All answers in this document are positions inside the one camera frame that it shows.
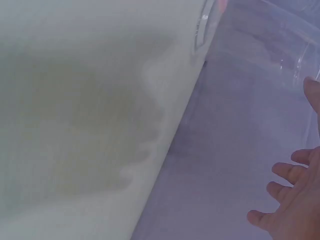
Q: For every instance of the clear plastic storage box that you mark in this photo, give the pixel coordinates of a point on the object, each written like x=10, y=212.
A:
x=225, y=125

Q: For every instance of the person's right hand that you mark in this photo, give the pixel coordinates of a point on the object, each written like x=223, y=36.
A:
x=303, y=200

